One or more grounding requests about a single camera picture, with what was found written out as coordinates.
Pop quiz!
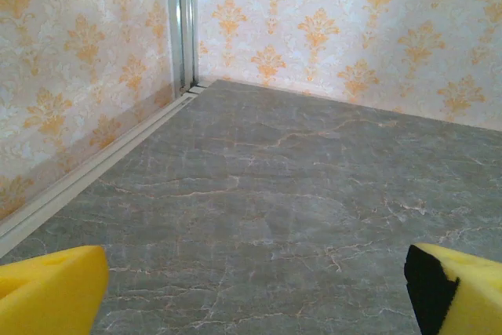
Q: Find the aluminium frame post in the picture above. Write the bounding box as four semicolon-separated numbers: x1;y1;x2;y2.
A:
164;0;200;95

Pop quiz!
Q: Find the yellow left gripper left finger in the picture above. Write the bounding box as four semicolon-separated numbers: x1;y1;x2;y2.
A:
0;245;110;335

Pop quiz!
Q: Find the aluminium table edge rail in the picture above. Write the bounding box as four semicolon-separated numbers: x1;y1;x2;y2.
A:
0;78;215;249

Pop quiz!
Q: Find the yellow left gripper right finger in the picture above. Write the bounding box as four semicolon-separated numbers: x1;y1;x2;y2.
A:
404;242;502;335

